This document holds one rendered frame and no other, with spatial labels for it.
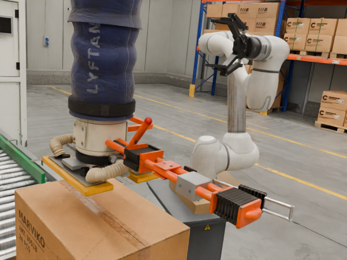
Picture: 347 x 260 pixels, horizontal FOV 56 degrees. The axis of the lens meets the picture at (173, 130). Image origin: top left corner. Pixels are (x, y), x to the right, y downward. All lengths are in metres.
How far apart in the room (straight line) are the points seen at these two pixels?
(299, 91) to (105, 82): 9.17
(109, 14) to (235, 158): 1.08
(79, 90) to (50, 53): 10.01
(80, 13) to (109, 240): 0.70
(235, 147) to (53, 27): 9.69
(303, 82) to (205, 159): 8.38
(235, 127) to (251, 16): 7.74
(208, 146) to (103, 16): 0.95
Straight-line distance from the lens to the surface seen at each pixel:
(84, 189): 1.04
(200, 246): 1.94
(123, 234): 1.14
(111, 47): 1.05
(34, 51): 10.90
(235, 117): 1.83
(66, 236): 1.14
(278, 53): 1.29
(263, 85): 1.29
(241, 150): 1.82
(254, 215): 0.74
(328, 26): 8.50
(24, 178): 2.60
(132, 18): 1.07
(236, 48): 1.16
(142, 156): 0.93
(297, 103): 10.06
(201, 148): 1.73
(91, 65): 1.05
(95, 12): 1.04
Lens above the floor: 1.56
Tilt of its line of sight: 14 degrees down
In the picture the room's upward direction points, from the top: 6 degrees clockwise
